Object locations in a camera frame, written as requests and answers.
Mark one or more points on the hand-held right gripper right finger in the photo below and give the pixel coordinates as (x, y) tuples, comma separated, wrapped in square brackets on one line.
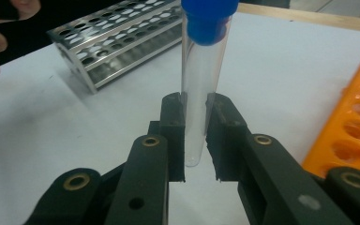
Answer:
[(256, 168)]

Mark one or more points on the orange plastic test tube rack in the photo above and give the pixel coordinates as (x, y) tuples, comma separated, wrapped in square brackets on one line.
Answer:
[(353, 131)]

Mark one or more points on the blue cap test tube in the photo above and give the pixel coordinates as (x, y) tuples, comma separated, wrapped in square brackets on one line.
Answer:
[(200, 78)]

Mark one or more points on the metal test tube rack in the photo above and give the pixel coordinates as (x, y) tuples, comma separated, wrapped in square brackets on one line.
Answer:
[(118, 40)]

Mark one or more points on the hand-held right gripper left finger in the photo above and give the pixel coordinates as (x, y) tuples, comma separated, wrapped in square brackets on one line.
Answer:
[(150, 175)]

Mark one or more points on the white table board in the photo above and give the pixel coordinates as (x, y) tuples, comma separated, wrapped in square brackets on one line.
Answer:
[(43, 125)]

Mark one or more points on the wooden table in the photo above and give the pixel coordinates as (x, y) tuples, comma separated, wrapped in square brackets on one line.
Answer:
[(309, 17)]

